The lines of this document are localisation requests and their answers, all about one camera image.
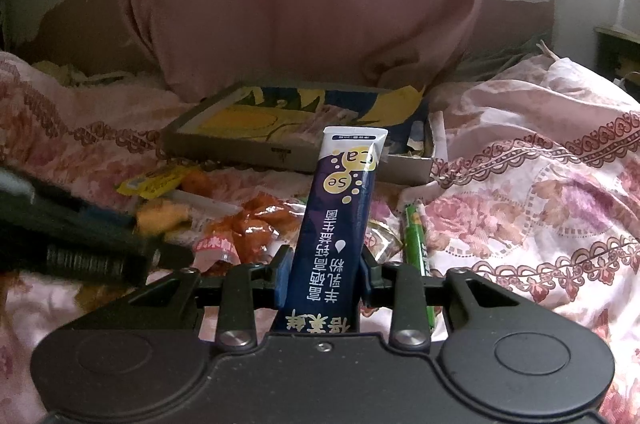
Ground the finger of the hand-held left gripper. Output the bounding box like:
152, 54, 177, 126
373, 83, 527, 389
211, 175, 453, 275
0, 206, 193, 287
0, 169, 138, 230

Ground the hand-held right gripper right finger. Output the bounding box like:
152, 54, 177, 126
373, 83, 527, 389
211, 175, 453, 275
361, 246, 518, 336

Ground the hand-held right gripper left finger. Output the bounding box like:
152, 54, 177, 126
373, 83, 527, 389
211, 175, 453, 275
127, 246, 296, 339

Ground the orange-red snack packet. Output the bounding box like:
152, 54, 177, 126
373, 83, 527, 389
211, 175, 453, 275
194, 198, 307, 276

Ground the green snack stick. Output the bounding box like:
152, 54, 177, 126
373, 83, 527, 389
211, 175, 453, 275
403, 201, 436, 331

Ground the dark blue snack packet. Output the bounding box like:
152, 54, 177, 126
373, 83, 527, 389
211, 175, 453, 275
284, 127, 389, 335

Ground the yellow snack packet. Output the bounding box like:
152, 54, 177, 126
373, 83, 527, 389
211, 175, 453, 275
117, 168, 189, 201

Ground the box with yellow print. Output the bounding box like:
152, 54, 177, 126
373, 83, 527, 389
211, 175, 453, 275
161, 81, 437, 185

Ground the small clear wrapper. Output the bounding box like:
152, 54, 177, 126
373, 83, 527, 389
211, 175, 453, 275
367, 224, 405, 264

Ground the white paper strip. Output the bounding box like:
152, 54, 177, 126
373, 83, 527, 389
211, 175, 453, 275
430, 110, 447, 156

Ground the pink floral blanket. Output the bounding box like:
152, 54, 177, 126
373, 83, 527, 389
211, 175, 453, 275
0, 51, 640, 424

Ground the dark nightstand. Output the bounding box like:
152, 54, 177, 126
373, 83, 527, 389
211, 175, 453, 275
595, 26, 640, 86

